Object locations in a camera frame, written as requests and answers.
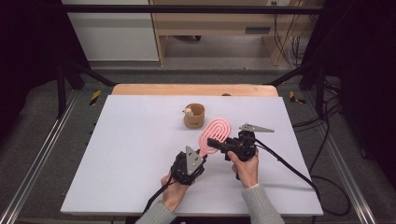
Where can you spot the wooden desk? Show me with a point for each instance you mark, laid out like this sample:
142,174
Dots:
214,25

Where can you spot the aluminium rail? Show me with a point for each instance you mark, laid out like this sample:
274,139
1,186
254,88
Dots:
348,180
37,161

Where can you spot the black frame strut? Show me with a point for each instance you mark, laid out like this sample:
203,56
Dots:
87,73
299,73

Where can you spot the white board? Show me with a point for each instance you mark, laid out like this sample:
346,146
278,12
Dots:
124,161

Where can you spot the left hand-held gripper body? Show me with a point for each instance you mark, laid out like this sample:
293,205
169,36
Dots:
193,161

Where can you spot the person's right hand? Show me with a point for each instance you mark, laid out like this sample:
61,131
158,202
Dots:
247,172

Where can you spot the pink hairbrush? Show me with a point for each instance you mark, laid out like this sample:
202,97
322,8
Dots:
218,129

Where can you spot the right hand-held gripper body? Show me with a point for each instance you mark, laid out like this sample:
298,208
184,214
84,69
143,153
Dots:
243,147

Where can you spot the white cabinet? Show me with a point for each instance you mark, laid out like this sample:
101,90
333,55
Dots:
115,37

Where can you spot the brown cup with figurine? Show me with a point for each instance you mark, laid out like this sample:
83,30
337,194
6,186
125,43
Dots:
195,119

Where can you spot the black frame bar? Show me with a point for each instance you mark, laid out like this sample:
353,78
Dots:
186,9

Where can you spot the wooden table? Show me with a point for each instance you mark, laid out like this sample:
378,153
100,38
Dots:
174,89

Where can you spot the person's left hand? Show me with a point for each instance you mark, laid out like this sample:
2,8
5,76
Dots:
174,194

